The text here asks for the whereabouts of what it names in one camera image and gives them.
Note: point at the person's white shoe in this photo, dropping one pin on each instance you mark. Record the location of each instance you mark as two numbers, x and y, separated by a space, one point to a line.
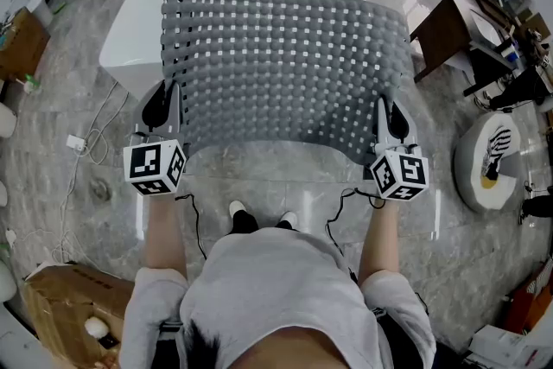
288 217
237 206

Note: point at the person's left leg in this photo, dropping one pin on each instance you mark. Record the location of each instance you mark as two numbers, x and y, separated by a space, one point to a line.
244 222

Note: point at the person's right leg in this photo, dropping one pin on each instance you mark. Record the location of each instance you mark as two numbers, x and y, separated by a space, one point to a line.
286 225

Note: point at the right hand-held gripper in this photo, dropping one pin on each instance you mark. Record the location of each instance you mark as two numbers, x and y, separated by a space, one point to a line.
402 175

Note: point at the person's grey shirt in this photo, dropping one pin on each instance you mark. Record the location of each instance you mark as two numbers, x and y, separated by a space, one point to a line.
276 276

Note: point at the round grey zebra cushion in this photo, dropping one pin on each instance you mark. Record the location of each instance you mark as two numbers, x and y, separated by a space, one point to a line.
479 168

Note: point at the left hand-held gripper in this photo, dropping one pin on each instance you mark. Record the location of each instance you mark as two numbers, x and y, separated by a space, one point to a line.
151 166

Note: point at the dark brown wooden table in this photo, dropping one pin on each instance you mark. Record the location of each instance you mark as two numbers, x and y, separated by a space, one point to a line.
445 34

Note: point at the orange box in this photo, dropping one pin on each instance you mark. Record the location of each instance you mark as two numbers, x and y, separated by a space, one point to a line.
529 307

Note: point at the white carton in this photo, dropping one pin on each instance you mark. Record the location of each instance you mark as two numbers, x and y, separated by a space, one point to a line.
501 348

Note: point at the green capped bottle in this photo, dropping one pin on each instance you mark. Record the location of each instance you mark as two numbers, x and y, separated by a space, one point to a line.
31 84

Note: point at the person's right forearm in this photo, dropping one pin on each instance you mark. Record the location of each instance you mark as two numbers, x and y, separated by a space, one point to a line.
379 237

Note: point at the person's leg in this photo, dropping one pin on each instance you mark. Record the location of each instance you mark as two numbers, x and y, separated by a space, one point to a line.
244 222
286 225
523 88

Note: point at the person's right white shoe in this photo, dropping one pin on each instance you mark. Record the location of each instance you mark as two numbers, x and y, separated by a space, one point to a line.
288 217

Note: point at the grey bubble bath mat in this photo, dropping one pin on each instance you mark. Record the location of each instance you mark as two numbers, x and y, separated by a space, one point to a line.
281 78

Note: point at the person's left white shoe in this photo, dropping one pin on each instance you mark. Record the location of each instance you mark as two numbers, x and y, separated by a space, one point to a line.
237 206

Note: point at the white bathtub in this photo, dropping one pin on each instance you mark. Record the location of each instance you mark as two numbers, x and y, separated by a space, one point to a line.
129 43

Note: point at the brown cardboard box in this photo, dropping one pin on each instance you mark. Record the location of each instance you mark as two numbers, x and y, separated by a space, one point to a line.
65 302

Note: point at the white fluffy ball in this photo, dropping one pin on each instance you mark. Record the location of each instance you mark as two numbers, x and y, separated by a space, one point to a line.
96 327

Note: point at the brown wooden crate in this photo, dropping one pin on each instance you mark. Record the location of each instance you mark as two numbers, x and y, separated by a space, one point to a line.
23 45

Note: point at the white power adapter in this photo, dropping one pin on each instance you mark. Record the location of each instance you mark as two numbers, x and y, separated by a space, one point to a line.
75 142

